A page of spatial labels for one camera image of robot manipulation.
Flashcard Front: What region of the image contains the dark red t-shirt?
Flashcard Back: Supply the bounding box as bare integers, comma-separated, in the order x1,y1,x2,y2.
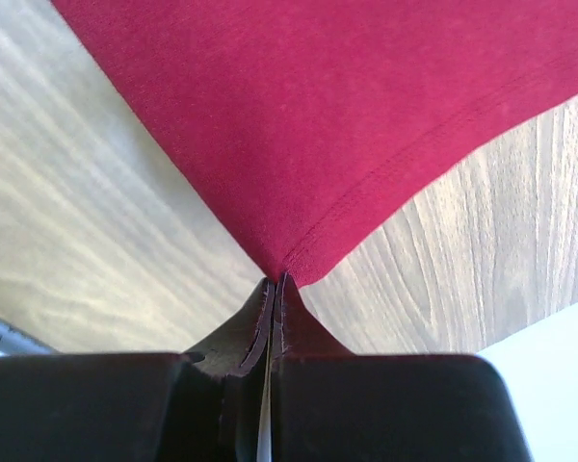
55,0,578,285

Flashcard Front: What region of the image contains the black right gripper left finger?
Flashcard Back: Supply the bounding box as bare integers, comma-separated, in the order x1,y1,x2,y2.
0,279,275,461

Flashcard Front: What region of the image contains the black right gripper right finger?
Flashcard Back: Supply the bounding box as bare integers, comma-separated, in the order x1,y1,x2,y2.
270,274,531,461

